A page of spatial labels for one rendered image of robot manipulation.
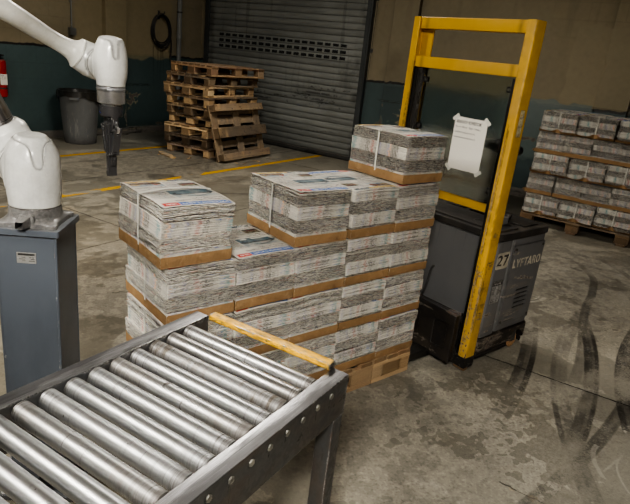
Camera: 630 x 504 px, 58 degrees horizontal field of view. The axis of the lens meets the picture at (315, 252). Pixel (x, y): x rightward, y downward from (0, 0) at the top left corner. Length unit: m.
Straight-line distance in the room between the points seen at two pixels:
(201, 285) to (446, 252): 1.73
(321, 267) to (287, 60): 7.92
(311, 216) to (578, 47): 6.55
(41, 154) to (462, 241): 2.28
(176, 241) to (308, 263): 0.65
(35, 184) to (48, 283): 0.31
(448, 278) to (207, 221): 1.80
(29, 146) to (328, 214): 1.17
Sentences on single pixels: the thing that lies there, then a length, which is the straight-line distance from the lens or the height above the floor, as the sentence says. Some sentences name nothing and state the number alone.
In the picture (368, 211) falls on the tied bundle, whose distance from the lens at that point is 2.59.
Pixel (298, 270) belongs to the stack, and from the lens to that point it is 2.42.
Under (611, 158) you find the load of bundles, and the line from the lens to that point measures 6.84.
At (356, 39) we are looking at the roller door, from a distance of 9.54.
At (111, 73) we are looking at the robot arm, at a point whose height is 1.47.
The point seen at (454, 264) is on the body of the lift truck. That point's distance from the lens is 3.42.
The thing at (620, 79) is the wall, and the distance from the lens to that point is 8.36.
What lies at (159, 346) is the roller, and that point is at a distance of 1.64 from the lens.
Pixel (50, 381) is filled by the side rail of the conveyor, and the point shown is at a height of 0.80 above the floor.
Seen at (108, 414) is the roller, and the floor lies 0.78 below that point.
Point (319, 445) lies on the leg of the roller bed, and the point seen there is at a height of 0.59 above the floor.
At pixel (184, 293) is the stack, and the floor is 0.72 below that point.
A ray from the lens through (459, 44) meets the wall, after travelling 8.92.
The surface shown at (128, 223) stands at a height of 0.92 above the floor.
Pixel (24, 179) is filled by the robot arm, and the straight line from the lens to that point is 1.92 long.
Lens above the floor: 1.59
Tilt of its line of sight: 19 degrees down
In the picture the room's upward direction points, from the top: 6 degrees clockwise
